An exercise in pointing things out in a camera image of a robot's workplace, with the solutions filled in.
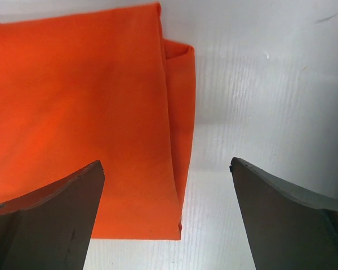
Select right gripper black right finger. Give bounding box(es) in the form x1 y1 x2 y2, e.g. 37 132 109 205
230 157 338 269

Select orange t shirt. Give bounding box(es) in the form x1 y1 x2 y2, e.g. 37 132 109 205
0 3 196 240

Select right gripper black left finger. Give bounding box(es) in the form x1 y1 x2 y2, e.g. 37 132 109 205
0 160 105 269

